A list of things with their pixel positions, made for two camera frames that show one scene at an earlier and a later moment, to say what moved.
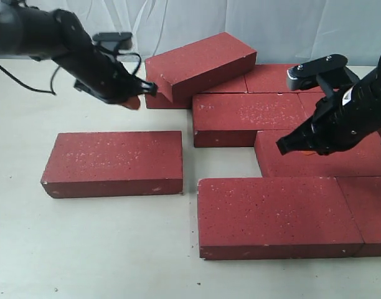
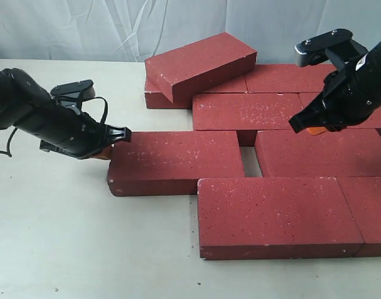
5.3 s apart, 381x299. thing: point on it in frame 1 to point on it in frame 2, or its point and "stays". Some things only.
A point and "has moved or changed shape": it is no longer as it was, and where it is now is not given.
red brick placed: x=114 y=164 has moved or changed shape
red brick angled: x=190 y=69 stays
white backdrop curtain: x=283 y=32 stays
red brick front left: x=275 y=217 stays
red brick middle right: x=370 y=161 stays
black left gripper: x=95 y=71 to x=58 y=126
